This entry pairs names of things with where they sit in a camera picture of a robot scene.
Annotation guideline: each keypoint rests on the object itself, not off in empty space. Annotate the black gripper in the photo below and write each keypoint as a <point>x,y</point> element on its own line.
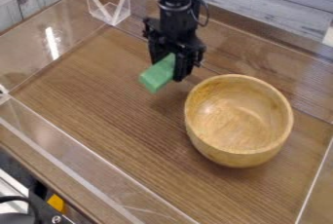
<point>186,46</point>

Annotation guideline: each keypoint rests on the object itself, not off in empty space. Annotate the green rectangular block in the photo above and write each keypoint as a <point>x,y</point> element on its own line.
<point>158,74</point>

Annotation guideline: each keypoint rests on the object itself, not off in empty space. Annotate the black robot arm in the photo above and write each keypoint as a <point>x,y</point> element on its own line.
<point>180,16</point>

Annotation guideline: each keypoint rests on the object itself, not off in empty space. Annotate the brown wooden bowl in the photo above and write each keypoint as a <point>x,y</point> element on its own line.
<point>239,120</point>

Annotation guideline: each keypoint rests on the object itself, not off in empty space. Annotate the yellow and black device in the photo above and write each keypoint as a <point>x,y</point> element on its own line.
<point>53,199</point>

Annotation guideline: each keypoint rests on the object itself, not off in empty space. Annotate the clear acrylic corner bracket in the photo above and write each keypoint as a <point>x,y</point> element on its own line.
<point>110,13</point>

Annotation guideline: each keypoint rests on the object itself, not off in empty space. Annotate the clear acrylic tray wall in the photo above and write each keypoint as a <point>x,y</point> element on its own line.
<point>106,172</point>

